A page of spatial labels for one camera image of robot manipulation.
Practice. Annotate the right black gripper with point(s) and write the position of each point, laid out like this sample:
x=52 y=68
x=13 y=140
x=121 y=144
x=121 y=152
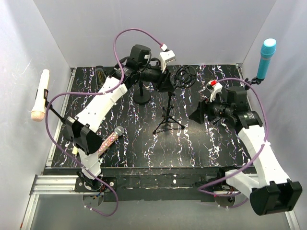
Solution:
x=204 y=107

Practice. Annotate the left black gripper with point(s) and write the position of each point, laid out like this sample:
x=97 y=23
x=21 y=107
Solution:
x=164 y=83

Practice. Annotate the black round-base mic stand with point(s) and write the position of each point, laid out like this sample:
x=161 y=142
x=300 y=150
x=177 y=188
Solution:
x=142 y=96

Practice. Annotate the glitter silver-head microphone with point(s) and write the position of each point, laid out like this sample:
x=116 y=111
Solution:
x=117 y=132

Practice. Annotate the cream yellow microphone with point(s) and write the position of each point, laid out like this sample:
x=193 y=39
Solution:
x=75 y=151

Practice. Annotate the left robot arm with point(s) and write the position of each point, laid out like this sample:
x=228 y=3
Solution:
x=129 y=71

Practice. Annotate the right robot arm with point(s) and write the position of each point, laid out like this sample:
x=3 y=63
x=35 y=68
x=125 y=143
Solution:
x=273 y=191

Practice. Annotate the teal blue microphone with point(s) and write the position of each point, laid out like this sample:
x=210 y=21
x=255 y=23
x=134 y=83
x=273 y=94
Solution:
x=268 y=49

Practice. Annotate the pale pink microphone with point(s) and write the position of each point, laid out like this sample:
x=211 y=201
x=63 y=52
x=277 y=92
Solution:
x=38 y=111

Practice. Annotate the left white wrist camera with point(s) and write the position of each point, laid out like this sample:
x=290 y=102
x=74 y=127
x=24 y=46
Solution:
x=165 y=58

